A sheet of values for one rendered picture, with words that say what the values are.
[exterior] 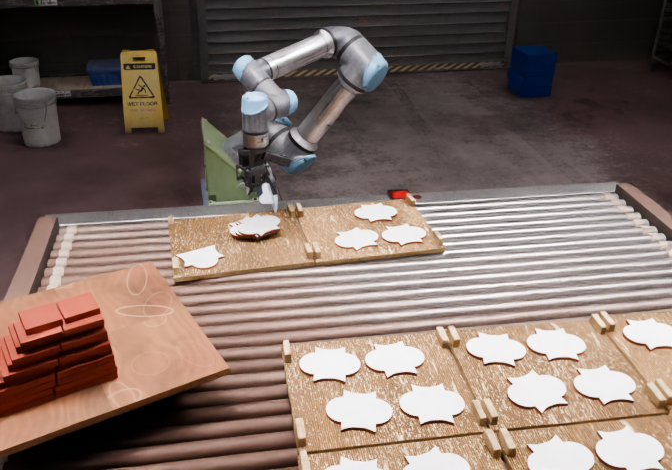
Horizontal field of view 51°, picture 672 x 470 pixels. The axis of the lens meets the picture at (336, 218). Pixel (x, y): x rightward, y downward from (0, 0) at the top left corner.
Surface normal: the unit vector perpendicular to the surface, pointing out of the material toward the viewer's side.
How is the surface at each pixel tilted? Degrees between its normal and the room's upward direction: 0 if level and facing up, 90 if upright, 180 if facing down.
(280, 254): 0
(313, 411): 0
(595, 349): 0
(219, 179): 90
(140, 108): 78
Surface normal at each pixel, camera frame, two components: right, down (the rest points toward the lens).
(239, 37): 0.22, 0.28
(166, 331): 0.02, -0.88
